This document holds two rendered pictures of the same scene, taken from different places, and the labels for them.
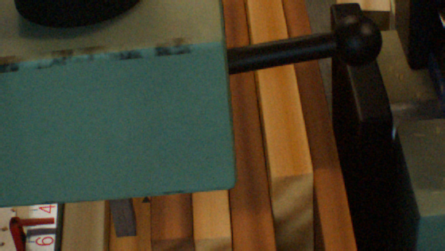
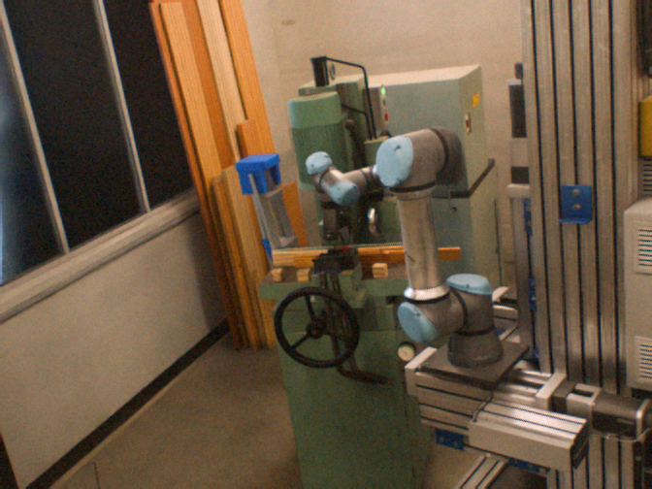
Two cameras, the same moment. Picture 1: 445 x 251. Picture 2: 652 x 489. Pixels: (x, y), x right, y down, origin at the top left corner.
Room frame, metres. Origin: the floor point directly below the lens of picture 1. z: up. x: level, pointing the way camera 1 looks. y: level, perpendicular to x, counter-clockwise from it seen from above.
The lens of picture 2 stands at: (1.00, -2.36, 1.79)
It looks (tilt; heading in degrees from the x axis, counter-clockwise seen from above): 18 degrees down; 107
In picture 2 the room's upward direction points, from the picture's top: 9 degrees counter-clockwise
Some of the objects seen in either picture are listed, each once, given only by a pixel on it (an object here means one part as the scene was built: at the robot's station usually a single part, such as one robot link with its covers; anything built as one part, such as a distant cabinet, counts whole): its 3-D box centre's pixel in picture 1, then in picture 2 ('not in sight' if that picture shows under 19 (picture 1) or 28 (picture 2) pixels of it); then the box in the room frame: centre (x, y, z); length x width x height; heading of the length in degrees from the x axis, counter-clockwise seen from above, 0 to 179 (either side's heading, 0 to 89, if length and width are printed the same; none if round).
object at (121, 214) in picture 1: (118, 188); not in sight; (0.31, 0.04, 0.97); 0.01 x 0.01 x 0.05; 89
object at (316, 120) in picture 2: not in sight; (319, 141); (0.31, 0.04, 1.35); 0.18 x 0.18 x 0.31
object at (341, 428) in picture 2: not in sight; (363, 380); (0.31, 0.16, 0.36); 0.58 x 0.45 x 0.71; 89
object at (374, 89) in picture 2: not in sight; (375, 107); (0.46, 0.36, 1.40); 0.10 x 0.06 x 0.16; 89
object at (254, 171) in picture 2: not in sight; (287, 274); (-0.17, 0.82, 0.58); 0.27 x 0.25 x 1.16; 172
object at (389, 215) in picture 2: not in sight; (385, 214); (0.47, 0.23, 1.02); 0.09 x 0.07 x 0.12; 179
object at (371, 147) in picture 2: not in sight; (378, 159); (0.47, 0.26, 1.23); 0.09 x 0.08 x 0.15; 89
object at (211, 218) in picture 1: (209, 156); not in sight; (0.38, 0.00, 0.93); 0.17 x 0.02 x 0.06; 179
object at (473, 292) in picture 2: not in sight; (468, 300); (0.82, -0.52, 0.98); 0.13 x 0.12 x 0.14; 45
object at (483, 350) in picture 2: not in sight; (473, 338); (0.83, -0.51, 0.87); 0.15 x 0.15 x 0.10
